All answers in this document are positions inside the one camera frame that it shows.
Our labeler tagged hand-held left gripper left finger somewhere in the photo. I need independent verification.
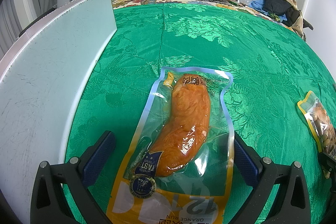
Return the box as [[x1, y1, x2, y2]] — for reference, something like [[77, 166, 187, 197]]
[[30, 130, 116, 224]]

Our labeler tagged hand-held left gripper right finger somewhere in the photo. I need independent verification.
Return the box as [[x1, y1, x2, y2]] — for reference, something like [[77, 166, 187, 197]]
[[233, 132, 311, 224]]

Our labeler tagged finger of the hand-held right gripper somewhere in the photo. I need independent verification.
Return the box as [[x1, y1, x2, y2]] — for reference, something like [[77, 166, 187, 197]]
[[318, 151, 336, 179]]

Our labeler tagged yellow-edged nut packet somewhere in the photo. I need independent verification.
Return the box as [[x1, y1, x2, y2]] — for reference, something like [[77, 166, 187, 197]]
[[297, 91, 336, 153]]

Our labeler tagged vacuum-packed orange sweet potato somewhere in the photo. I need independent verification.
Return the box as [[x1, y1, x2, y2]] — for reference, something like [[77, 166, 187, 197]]
[[105, 66, 235, 224]]

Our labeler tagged white rectangular box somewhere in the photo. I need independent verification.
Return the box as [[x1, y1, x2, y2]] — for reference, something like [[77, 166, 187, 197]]
[[0, 0, 117, 195]]

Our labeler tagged green patterned bedspread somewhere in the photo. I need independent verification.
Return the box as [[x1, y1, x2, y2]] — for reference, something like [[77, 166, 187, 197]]
[[63, 2, 336, 224]]

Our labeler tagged blue cloth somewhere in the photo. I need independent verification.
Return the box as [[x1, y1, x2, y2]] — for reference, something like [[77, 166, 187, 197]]
[[248, 0, 286, 22]]

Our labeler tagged black bag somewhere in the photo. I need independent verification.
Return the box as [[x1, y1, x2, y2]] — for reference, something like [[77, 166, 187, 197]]
[[262, 0, 294, 16]]

